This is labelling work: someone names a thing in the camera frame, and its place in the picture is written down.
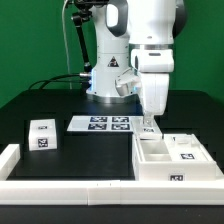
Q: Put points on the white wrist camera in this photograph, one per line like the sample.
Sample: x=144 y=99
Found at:
x=126 y=82

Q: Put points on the white U-shaped fence frame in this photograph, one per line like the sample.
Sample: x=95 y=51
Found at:
x=103 y=192

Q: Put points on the white marker base plate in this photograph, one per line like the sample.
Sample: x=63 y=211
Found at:
x=103 y=123

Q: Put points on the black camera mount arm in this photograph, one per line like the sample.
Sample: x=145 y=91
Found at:
x=81 y=33

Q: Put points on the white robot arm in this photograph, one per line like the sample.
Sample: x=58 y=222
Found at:
x=134 y=49

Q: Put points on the white cabinet body box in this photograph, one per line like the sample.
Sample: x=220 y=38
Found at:
x=151 y=162

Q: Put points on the small white cabinet top block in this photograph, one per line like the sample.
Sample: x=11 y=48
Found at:
x=42 y=135

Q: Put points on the white cabinet door panel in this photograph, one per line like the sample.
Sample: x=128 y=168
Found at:
x=186 y=148
x=146 y=131

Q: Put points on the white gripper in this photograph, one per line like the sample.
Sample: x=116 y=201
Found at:
x=152 y=91

